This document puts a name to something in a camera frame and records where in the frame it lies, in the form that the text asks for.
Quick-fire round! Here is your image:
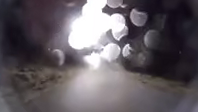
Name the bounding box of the grey paved path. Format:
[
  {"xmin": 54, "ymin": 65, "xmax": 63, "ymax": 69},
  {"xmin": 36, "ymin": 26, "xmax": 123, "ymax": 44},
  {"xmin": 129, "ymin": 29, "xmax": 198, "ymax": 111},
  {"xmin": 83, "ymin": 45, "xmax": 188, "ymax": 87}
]
[{"xmin": 22, "ymin": 58, "xmax": 197, "ymax": 112}]

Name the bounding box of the rough ground strip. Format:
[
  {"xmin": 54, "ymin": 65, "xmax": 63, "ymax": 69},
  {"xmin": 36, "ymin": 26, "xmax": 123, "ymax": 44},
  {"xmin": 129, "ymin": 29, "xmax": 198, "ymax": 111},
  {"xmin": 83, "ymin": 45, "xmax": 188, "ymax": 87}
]
[
  {"xmin": 131, "ymin": 69, "xmax": 198, "ymax": 98},
  {"xmin": 3, "ymin": 60, "xmax": 77, "ymax": 104}
]

